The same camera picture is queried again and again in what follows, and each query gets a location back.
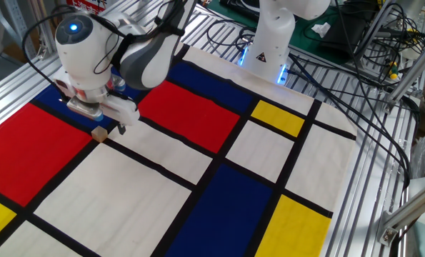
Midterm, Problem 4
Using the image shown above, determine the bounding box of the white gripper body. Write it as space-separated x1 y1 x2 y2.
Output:
54 75 141 126

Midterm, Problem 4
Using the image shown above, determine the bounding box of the small wooden block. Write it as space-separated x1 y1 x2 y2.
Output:
91 126 109 143

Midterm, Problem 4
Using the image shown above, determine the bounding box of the Mondrian pattern cloth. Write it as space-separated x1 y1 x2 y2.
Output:
0 42 358 257

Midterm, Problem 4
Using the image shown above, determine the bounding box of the red and white sign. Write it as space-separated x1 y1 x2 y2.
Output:
65 0 109 16

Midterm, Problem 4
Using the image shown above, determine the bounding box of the grey slotted shelf upright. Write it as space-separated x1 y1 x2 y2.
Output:
1 0 38 61

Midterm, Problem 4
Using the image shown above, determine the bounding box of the green table mat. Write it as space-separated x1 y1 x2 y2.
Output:
204 0 365 66

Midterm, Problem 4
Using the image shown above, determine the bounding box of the crumpled white paper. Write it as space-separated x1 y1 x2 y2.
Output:
311 21 332 39

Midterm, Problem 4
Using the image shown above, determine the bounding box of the black power box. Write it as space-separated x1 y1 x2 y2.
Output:
319 5 379 61

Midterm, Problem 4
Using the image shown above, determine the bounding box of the clear plastic bag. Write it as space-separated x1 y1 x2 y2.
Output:
408 124 425 179

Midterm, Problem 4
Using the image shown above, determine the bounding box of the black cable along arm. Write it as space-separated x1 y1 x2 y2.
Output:
21 0 199 104

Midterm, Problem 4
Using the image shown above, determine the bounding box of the black table cable bundle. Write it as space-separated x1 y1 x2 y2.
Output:
286 53 422 190

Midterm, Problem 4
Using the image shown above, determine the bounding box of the aluminium frame post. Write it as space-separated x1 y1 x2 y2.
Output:
384 34 425 108

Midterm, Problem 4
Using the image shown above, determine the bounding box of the tangle of black cables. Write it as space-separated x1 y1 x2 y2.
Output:
354 0 425 90

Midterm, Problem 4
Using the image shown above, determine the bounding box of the aluminium profile with bracket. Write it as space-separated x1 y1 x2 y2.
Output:
375 183 425 248

